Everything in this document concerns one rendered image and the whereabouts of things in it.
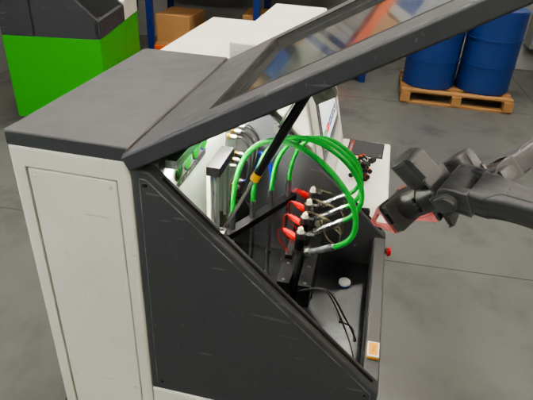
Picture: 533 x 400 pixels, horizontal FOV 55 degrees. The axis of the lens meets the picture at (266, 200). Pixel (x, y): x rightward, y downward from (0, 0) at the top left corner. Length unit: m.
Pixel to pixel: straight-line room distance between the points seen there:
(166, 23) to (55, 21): 2.37
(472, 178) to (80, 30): 4.21
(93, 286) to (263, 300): 0.43
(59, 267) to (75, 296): 0.09
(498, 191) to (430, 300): 2.24
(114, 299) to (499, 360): 2.09
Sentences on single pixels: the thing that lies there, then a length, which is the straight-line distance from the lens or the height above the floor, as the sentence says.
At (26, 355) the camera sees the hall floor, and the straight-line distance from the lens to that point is 2.79.
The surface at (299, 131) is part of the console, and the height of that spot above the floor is 1.28.
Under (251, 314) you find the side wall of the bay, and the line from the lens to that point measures 1.19.
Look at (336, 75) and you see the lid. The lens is 0.86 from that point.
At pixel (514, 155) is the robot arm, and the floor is 1.44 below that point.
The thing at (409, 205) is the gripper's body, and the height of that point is 1.44.
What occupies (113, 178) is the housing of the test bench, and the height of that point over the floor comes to 1.42.
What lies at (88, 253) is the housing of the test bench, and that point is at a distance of 1.26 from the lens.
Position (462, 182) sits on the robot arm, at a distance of 0.93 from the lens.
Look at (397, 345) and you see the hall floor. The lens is 2.79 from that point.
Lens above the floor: 1.94
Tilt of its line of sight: 31 degrees down
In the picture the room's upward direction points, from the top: 3 degrees clockwise
